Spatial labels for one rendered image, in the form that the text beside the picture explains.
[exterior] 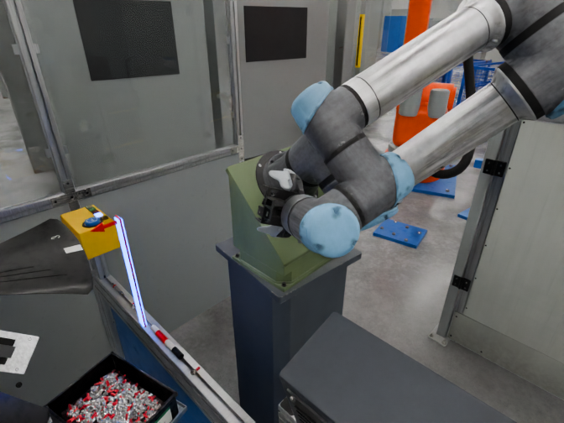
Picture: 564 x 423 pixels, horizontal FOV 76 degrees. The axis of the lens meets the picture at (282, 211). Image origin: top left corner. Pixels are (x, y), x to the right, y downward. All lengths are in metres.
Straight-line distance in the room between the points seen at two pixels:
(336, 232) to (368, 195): 0.08
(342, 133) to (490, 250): 1.50
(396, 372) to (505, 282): 1.61
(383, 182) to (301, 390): 0.30
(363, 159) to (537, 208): 1.36
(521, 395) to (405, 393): 1.83
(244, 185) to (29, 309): 1.15
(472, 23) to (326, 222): 0.39
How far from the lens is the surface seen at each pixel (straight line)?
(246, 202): 0.87
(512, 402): 2.21
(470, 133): 0.75
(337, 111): 0.56
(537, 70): 0.74
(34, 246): 0.90
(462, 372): 2.22
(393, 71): 0.61
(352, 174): 0.54
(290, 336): 1.04
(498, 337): 2.21
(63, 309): 1.84
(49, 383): 2.04
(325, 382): 0.44
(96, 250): 1.17
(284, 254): 0.86
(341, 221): 0.50
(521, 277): 1.99
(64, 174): 1.61
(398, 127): 4.09
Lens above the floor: 1.59
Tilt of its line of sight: 28 degrees down
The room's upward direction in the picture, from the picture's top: straight up
